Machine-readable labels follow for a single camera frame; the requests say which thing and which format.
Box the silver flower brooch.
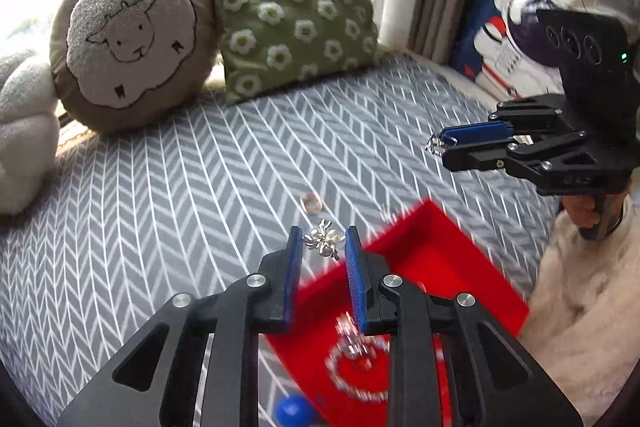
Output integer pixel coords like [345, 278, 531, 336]
[303, 219, 345, 261]

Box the silver crystal bracelet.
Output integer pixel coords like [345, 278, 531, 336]
[324, 311, 446, 403]

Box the round sheep cushion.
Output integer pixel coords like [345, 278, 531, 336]
[50, 0, 220, 134]

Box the green daisy pillow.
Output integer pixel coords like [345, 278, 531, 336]
[215, 0, 378, 105]

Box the red plastic tray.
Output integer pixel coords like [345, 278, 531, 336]
[267, 199, 528, 426]

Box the white pumpkin cushion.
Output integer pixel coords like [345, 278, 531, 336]
[1, 50, 60, 215]

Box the person's hand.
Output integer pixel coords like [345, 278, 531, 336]
[562, 195, 600, 229]

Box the blue ball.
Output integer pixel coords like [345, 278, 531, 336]
[274, 395, 321, 427]

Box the grey chevron bed cover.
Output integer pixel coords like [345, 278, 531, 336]
[1, 54, 558, 426]

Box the silver twisted ring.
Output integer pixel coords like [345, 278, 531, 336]
[425, 132, 452, 157]

